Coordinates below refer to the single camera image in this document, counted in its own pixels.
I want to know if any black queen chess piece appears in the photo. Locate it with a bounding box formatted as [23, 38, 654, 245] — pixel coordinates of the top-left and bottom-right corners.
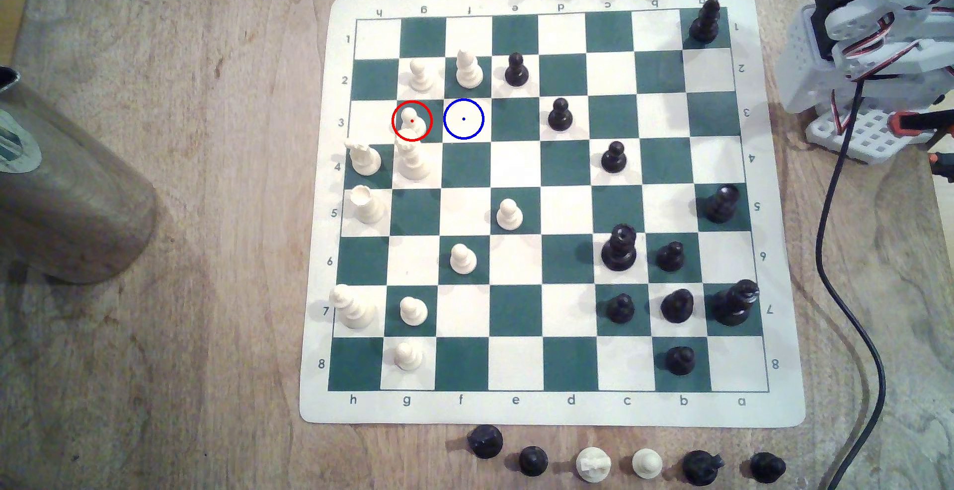
[601, 225, 638, 272]

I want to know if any black bishop chess piece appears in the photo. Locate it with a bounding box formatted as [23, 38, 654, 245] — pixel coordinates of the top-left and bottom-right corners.
[689, 0, 722, 44]
[467, 425, 504, 460]

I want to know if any white knight chess piece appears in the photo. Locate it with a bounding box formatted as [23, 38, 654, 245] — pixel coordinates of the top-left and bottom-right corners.
[344, 140, 383, 177]
[575, 447, 614, 484]

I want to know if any white queen chess piece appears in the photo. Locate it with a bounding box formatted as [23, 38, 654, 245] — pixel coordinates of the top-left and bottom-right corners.
[395, 137, 432, 181]

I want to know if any black cable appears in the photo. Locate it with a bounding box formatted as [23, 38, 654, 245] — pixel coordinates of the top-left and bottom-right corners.
[815, 80, 888, 490]

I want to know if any green and white chess mat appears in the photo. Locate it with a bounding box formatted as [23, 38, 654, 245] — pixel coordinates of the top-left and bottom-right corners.
[300, 0, 807, 427]

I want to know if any black knight chess piece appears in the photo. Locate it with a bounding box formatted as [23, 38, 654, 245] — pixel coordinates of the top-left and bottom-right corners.
[660, 289, 696, 324]
[683, 450, 725, 487]

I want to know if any metal cylinder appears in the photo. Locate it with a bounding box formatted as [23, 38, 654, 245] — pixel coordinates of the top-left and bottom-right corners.
[0, 65, 159, 286]

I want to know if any white rook chess piece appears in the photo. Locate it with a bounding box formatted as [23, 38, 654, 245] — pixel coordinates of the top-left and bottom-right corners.
[350, 185, 387, 225]

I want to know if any black rook chess piece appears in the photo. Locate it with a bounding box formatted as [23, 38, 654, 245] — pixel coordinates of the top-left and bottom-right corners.
[704, 184, 741, 224]

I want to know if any black king chess piece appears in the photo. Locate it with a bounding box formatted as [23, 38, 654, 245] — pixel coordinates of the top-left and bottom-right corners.
[712, 279, 760, 327]

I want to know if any white perforated base plate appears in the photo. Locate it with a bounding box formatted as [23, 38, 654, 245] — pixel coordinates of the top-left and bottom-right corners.
[805, 101, 934, 166]

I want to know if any white bishop chess piece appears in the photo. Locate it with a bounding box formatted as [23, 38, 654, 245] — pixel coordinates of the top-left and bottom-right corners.
[330, 284, 378, 330]
[455, 49, 482, 90]

